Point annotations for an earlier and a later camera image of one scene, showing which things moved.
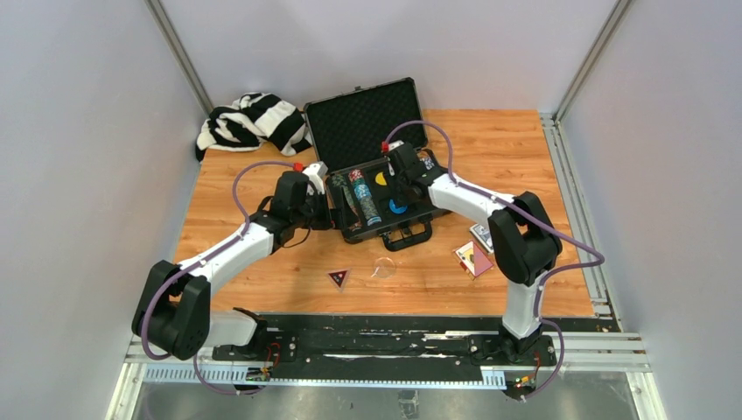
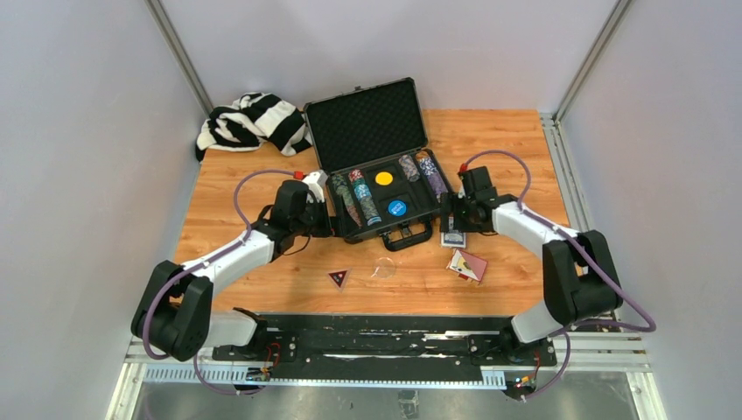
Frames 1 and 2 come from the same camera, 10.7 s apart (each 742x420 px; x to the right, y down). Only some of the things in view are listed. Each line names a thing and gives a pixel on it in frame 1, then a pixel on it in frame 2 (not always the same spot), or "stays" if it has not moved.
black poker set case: (349, 133) stays
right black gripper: (406, 199) to (451, 203)
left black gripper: (325, 222) stays
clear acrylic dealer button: (383, 267) stays
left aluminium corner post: (163, 21) stays
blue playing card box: (483, 234) to (453, 240)
